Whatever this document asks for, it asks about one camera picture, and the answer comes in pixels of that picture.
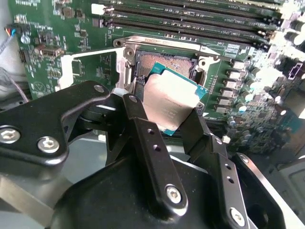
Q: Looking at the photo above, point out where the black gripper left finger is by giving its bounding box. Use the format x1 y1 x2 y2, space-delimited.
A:
0 75 189 217

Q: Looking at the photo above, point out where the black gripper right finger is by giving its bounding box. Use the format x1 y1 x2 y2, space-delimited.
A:
180 107 286 229

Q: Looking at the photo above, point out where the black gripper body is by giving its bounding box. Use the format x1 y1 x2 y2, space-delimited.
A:
51 156 224 229

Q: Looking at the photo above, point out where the metal socket cover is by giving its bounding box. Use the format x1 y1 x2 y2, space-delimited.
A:
55 46 134 93

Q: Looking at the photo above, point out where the silver green CPU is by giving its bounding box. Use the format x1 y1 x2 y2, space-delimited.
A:
142 61 209 137

